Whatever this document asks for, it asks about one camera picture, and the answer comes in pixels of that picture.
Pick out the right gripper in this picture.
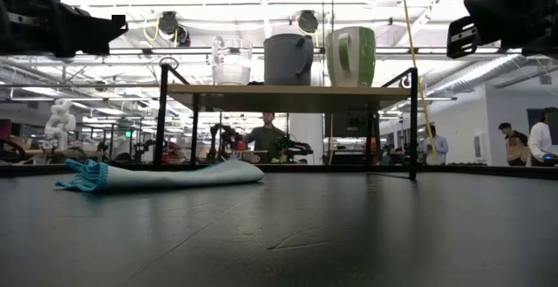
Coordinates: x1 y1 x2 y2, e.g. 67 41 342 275
446 0 558 59

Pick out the green mug with white handle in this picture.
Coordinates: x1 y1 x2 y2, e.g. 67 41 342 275
325 25 377 88

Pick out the clear plastic measuring cup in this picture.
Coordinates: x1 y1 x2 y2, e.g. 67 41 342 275
211 35 254 86

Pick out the grey mug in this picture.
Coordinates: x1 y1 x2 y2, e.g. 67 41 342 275
262 32 315 86

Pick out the wooden shelf with black legs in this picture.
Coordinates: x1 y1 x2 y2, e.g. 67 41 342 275
153 56 419 181

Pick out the white robot figure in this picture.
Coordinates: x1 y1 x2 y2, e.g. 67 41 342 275
44 99 78 151

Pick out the person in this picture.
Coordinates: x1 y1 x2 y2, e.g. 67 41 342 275
242 111 289 164
425 124 450 167
498 122 530 167
527 106 558 167

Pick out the light blue folded cloth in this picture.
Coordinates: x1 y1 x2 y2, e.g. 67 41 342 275
55 158 266 194

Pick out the black ceiling cord reel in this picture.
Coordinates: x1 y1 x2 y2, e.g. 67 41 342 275
296 10 320 36
156 10 192 48

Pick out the yellow cable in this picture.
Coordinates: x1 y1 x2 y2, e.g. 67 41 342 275
398 0 438 166

